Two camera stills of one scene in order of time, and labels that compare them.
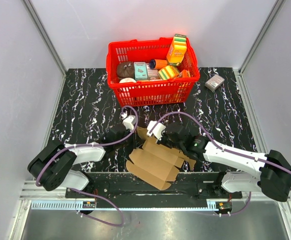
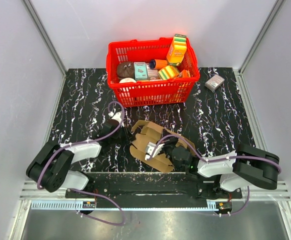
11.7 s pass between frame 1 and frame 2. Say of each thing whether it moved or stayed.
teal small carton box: stayed
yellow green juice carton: stayed
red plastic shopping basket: stayed
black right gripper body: moved
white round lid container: stayed
